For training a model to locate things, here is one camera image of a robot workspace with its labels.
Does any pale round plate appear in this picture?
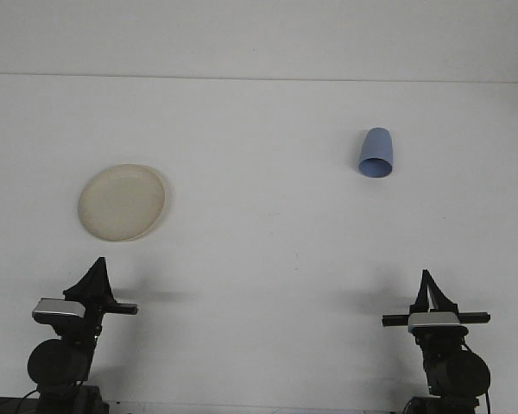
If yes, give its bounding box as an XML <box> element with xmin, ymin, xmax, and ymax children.
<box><xmin>77</xmin><ymin>162</ymin><xmax>170</xmax><ymax>243</ymax></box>

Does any pale blue cup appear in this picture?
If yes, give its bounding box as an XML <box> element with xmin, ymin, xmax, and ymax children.
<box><xmin>357</xmin><ymin>126</ymin><xmax>394</xmax><ymax>179</ymax></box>

